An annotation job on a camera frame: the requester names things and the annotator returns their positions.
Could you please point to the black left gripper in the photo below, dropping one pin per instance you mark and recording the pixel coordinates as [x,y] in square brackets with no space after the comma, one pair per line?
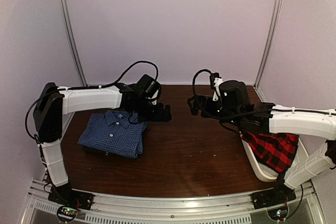
[157,116]

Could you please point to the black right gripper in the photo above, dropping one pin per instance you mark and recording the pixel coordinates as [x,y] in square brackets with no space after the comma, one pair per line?
[206,100]

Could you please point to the blue plaid long sleeve shirt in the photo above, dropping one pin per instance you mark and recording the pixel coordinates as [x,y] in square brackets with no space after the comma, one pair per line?
[114,132]

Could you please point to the dark shirt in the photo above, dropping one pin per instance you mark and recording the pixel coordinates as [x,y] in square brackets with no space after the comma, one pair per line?
[92,150]

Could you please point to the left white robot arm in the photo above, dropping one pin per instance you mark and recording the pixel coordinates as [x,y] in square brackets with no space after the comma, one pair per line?
[55,102]

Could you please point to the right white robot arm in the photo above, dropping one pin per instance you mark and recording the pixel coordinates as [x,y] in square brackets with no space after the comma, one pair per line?
[316,94]

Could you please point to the red black plaid shirt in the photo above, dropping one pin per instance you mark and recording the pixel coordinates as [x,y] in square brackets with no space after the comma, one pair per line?
[276,151]

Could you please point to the white plastic bin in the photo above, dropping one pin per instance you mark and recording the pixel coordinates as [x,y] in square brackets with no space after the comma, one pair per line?
[263,172]

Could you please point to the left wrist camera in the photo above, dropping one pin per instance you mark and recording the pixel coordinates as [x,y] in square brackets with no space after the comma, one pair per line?
[156,96]

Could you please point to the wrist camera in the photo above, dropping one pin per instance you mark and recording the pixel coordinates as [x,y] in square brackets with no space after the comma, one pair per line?
[156,96]
[215,81]

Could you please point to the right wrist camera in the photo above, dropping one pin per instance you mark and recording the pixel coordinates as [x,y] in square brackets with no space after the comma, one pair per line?
[215,81]

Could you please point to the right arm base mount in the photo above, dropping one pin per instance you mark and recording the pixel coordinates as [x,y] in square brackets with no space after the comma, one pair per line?
[275,201]

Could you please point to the front aluminium rail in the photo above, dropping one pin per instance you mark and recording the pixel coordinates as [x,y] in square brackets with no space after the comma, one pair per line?
[231,208]

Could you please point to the right aluminium frame post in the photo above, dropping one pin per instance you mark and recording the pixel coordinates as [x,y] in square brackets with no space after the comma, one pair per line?
[269,40]

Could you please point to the aluminium frame post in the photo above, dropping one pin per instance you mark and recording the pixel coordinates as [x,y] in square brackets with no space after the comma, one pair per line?
[269,40]
[72,42]

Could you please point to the left aluminium frame post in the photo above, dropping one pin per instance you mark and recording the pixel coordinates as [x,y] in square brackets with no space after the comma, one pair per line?
[72,42]

